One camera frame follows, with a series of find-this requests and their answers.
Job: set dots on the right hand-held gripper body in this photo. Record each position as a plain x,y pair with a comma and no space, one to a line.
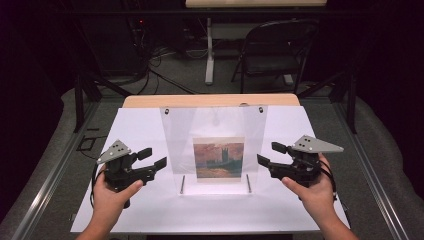
303,163

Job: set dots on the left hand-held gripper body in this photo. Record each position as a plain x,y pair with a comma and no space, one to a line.
116,166

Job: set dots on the clear acrylic display stand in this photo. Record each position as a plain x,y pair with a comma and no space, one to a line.
213,123

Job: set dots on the person's left hand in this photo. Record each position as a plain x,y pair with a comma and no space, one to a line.
108,200

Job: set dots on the person's right hand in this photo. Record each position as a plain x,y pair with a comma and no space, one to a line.
316,196

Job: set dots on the landscape painting card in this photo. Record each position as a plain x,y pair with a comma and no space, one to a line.
218,160

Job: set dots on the black metal stand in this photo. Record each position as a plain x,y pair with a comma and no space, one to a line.
350,100
79,100

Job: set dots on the black folding chair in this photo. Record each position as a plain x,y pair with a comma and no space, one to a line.
276,63

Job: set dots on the wooden desk with white legs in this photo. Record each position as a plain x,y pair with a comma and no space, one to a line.
209,50

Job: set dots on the aluminium rail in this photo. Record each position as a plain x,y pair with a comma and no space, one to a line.
376,186
50,186

